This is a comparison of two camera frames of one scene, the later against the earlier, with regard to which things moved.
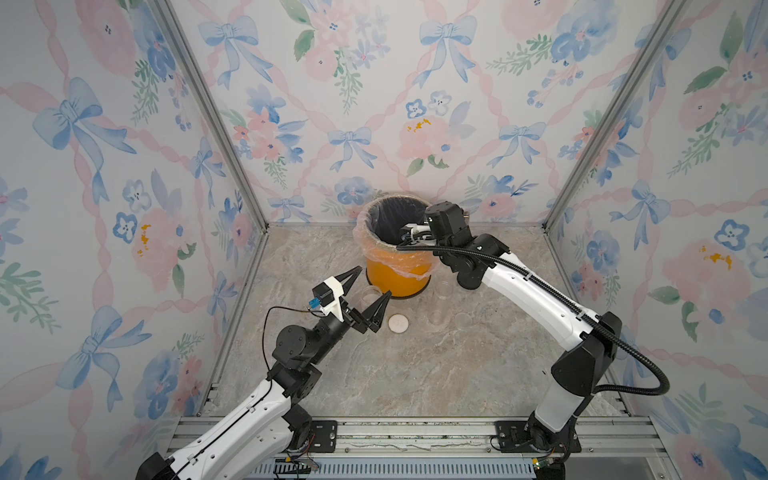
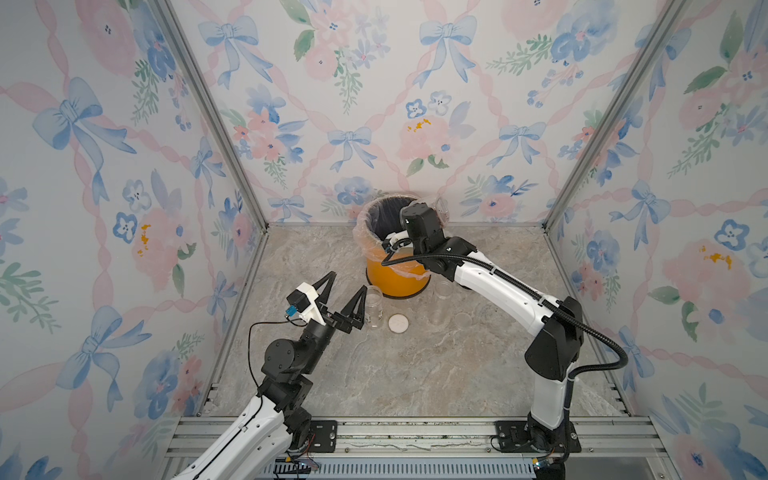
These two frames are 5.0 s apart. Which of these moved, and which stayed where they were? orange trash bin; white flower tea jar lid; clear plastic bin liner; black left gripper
Moved: black left gripper
Stayed: orange trash bin; clear plastic bin liner; white flower tea jar lid
